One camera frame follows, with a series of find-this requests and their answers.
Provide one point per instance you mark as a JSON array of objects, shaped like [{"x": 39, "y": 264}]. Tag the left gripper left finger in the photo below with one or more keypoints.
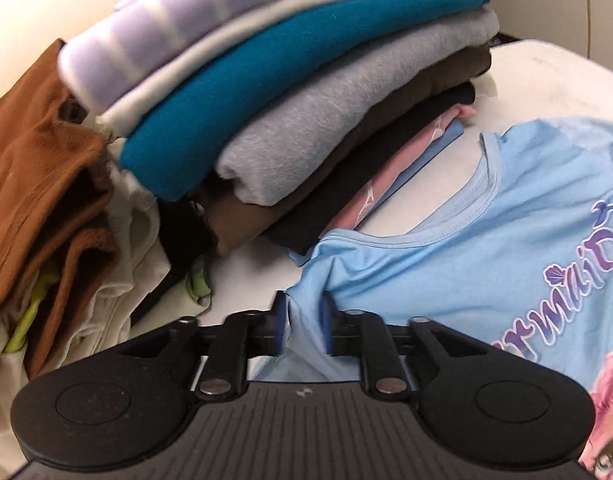
[{"x": 228, "y": 347}]

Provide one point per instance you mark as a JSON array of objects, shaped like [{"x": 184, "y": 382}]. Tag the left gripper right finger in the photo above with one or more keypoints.
[{"x": 377, "y": 346}]

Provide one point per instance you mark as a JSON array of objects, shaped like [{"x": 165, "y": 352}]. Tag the light blue printed t-shirt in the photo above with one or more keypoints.
[{"x": 521, "y": 257}]

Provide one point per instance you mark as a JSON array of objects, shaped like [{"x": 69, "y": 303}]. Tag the black folded garment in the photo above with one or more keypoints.
[{"x": 301, "y": 226}]

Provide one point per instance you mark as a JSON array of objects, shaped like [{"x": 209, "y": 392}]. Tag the pink folded garment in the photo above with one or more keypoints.
[{"x": 367, "y": 197}]

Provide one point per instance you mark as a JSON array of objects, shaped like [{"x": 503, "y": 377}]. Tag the cream folded garment pile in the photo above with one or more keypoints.
[{"x": 135, "y": 222}]

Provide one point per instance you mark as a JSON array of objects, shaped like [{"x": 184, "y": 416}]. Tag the teal folded garment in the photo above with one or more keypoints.
[{"x": 175, "y": 146}]

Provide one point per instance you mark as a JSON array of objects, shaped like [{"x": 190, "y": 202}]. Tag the blue folded garment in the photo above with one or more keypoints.
[{"x": 452, "y": 133}]

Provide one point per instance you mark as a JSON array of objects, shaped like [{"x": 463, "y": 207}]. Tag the grey folded garment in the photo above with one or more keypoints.
[{"x": 284, "y": 144}]

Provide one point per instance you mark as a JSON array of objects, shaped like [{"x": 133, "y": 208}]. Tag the rust brown folded garment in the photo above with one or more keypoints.
[{"x": 54, "y": 190}]

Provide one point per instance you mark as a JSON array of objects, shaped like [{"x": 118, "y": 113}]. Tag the white folded garment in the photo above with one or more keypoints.
[{"x": 124, "y": 115}]

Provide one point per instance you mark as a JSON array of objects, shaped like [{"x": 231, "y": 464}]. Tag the lilac striped folded garment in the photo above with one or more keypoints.
[{"x": 108, "y": 60}]

